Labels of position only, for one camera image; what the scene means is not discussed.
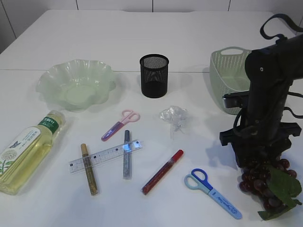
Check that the silver glitter pen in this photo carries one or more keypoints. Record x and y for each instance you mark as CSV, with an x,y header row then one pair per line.
x,y
127,159

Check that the blue capped scissors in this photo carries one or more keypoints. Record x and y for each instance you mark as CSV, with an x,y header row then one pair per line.
x,y
198,180

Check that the clear plastic sheet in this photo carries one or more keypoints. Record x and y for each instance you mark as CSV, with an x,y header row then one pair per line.
x,y
177,118

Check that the gold glitter pen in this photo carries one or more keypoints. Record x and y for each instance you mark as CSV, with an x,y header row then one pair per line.
x,y
89,170

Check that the pink small scissors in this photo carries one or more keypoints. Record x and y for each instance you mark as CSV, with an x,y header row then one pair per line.
x,y
127,117

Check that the green wavy glass plate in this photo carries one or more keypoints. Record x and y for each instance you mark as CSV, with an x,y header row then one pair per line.
x,y
77,84

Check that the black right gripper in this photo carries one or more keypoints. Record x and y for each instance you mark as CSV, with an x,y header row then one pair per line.
x,y
259,135

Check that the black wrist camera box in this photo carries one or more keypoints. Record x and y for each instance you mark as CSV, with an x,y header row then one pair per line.
x,y
238,99

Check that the purple grape bunch with leaf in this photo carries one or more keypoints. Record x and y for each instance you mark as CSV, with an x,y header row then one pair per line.
x,y
274,183

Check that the green plastic woven basket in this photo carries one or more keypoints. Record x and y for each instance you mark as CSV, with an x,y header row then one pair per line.
x,y
227,75

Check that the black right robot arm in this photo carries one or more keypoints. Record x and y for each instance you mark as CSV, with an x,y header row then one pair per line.
x,y
272,70

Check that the black mesh pen holder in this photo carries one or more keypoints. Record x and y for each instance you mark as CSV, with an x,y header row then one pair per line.
x,y
154,75

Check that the clear plastic ruler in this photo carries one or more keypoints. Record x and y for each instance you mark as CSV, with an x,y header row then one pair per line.
x,y
104,156

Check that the yellow tea drink bottle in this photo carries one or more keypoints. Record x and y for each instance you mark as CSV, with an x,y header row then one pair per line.
x,y
25,153

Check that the red glitter pen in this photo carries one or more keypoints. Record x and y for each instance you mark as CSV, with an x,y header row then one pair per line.
x,y
161,173

